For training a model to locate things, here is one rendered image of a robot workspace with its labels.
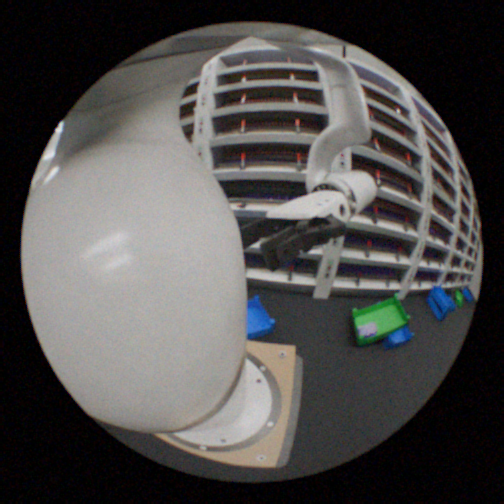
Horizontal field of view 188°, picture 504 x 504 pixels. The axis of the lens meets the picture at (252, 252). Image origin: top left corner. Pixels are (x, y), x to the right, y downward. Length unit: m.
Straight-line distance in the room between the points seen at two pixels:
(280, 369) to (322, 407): 0.44
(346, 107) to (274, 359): 0.48
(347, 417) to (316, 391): 0.21
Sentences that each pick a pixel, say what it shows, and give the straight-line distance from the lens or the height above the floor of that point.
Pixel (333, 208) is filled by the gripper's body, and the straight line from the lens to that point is 0.21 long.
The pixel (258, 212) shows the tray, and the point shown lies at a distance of 0.79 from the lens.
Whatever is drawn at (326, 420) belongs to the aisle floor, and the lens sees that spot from 0.68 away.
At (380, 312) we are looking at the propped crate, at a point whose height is 0.07.
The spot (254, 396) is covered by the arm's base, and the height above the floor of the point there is 0.39.
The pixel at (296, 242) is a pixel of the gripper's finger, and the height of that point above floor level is 0.57.
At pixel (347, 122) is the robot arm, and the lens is 0.35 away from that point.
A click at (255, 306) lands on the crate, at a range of 0.86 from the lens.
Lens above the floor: 0.63
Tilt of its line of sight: 25 degrees down
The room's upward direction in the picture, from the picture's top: straight up
